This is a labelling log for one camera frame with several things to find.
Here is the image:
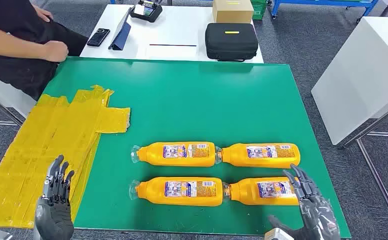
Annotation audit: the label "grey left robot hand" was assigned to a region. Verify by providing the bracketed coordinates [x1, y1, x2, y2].
[34, 154, 76, 240]

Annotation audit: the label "orange bottle with clear cap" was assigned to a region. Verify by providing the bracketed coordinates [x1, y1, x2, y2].
[130, 141, 217, 168]
[222, 177, 301, 207]
[129, 176, 224, 208]
[214, 143, 302, 169]

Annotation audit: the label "blue metal storage rack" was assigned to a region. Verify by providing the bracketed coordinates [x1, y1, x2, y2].
[270, 0, 379, 21]

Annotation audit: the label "green plastic crate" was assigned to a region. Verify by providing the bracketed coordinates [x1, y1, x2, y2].
[250, 0, 268, 21]

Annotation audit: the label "person's right hand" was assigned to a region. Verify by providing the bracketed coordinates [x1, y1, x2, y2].
[43, 40, 70, 63]

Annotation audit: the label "black handheld controller with screen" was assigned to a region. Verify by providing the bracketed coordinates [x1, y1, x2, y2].
[129, 0, 163, 23]

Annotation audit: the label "white bench with metal leg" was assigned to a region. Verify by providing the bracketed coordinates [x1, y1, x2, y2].
[0, 67, 38, 127]

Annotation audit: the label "tablet with blue cover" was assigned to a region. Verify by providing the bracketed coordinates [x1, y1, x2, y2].
[108, 8, 132, 51]

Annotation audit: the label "thin black stick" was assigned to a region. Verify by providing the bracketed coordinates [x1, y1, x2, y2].
[149, 43, 198, 47]

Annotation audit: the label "black smartphone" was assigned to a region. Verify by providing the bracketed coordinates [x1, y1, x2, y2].
[86, 28, 111, 48]

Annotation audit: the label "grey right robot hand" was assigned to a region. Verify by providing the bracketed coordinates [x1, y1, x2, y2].
[268, 163, 341, 240]

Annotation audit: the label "brown cardboard box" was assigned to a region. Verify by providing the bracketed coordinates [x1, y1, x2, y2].
[212, 0, 255, 24]

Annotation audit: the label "yellow tape patch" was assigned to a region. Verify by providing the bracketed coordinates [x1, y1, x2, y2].
[0, 85, 131, 229]

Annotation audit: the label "white side table, metal legs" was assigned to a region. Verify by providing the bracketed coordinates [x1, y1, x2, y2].
[310, 16, 388, 240]

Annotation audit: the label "black zipper case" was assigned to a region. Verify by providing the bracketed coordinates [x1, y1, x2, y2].
[204, 22, 259, 63]

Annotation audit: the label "person's left hand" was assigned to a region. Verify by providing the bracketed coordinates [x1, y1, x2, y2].
[33, 4, 54, 23]

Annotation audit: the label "person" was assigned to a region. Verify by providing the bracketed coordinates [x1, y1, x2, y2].
[0, 0, 90, 102]

